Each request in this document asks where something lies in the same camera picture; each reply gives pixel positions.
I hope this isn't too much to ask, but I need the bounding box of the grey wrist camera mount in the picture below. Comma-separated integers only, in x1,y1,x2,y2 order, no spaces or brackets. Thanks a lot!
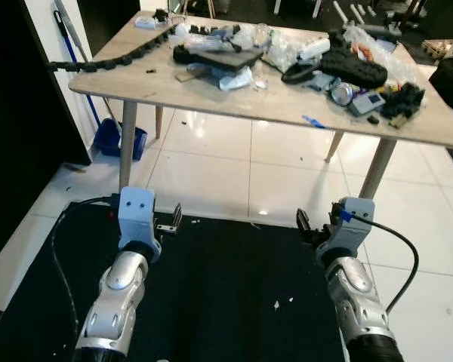
326,198,377,261
117,187,159,250

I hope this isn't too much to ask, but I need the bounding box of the blue grey broom handle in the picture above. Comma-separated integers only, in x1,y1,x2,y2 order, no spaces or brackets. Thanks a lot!
54,0,105,130

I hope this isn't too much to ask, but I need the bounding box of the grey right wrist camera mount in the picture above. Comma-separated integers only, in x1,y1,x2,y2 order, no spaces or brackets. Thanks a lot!
326,198,377,261

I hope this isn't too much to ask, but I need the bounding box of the light wooden table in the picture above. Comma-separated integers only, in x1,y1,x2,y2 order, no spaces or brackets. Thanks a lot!
68,11,453,201

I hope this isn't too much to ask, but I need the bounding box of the clear plastic wrap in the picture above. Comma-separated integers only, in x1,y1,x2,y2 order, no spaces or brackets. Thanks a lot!
266,25,334,74

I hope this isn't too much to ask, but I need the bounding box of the small blue pen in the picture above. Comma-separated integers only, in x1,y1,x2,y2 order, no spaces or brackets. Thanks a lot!
301,114,328,130

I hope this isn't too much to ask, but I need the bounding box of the black plastic parts cluster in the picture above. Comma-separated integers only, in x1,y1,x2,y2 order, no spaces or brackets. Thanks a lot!
381,81,427,126

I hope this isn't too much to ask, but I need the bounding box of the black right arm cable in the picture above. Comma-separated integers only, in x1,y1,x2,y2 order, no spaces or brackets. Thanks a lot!
355,217,421,314

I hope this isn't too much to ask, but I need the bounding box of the black cable drag chain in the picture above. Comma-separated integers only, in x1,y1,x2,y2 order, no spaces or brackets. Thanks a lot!
49,21,174,75

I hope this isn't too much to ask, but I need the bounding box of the black floor rug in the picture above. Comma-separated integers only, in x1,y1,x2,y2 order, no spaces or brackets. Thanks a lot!
0,200,348,362

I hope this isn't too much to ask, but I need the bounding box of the black treaded shoe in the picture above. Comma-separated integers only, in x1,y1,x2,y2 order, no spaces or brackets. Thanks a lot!
281,48,389,88

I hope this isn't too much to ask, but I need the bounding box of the black cabinet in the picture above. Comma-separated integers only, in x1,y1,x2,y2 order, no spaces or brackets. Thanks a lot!
0,0,91,274

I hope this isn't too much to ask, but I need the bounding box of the clear plastic bag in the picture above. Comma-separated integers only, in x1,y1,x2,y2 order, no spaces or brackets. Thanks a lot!
346,21,418,84

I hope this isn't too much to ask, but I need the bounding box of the blue dustpan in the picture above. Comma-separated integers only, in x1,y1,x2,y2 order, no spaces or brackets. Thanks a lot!
94,116,149,161

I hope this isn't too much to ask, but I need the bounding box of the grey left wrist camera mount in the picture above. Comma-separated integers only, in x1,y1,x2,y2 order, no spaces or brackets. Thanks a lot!
117,187,159,250

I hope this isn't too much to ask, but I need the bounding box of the white cylinder part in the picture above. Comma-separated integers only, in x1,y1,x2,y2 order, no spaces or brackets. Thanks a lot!
297,38,332,60

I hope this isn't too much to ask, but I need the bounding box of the silver drink can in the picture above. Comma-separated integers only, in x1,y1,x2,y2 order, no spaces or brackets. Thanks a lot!
330,81,356,106

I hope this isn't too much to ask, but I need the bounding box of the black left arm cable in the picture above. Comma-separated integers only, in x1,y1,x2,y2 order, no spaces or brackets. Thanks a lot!
50,196,123,336

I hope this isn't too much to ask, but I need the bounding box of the grey device with screen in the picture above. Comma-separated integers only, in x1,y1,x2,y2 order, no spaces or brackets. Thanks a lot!
350,90,387,117

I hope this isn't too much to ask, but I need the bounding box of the black bag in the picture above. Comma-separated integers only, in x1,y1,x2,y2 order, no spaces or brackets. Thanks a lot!
428,56,453,115

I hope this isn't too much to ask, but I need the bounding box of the white blue plastic pouch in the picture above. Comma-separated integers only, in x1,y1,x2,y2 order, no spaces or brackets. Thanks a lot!
217,66,255,92

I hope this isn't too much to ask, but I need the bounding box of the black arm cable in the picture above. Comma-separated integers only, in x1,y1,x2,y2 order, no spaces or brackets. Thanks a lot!
50,196,123,336
355,217,421,314

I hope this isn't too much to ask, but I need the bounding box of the wooden pallet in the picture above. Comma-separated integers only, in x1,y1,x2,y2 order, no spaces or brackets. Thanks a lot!
421,38,453,63

